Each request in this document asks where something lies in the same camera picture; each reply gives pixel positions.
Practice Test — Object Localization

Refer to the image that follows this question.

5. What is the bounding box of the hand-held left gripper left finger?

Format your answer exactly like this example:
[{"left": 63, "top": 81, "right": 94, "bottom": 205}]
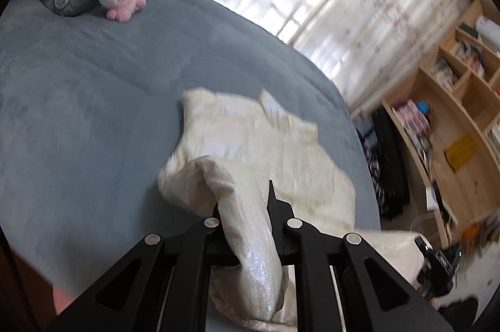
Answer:
[{"left": 46, "top": 217, "right": 241, "bottom": 332}]

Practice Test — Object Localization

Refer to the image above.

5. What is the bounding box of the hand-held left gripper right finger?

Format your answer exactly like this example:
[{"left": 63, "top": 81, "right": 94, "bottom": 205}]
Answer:
[{"left": 267, "top": 179, "right": 454, "bottom": 332}]

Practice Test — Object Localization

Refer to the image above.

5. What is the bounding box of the white shiny puffer jacket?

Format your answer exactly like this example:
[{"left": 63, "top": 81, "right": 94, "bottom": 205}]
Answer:
[{"left": 158, "top": 87, "right": 430, "bottom": 330}]

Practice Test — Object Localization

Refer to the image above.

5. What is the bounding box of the black garment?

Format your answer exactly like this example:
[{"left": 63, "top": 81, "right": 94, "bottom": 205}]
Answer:
[{"left": 371, "top": 107, "right": 411, "bottom": 221}]

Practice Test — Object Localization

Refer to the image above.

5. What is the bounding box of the black white patterned cloth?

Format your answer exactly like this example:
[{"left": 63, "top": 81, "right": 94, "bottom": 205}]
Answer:
[{"left": 363, "top": 148, "right": 387, "bottom": 208}]

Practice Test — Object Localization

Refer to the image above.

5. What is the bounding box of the yellow envelope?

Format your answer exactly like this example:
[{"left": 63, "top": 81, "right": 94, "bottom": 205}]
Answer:
[{"left": 445, "top": 136, "right": 478, "bottom": 172}]

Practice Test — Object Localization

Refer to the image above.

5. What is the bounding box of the pink mini drawer organizer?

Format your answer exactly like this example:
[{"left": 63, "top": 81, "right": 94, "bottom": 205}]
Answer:
[{"left": 392, "top": 100, "right": 432, "bottom": 133}]

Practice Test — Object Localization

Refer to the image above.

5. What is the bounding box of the wooden bookshelf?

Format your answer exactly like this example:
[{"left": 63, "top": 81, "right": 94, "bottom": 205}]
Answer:
[{"left": 381, "top": 0, "right": 500, "bottom": 250}]

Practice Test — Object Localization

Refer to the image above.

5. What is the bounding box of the row of books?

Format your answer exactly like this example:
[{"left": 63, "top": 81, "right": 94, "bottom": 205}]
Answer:
[
  {"left": 449, "top": 37, "right": 487, "bottom": 79},
  {"left": 430, "top": 59, "right": 458, "bottom": 91}
]

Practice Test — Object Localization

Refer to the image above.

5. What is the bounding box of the white paper roll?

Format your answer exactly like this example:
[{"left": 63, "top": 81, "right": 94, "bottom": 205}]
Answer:
[{"left": 474, "top": 16, "right": 500, "bottom": 47}]

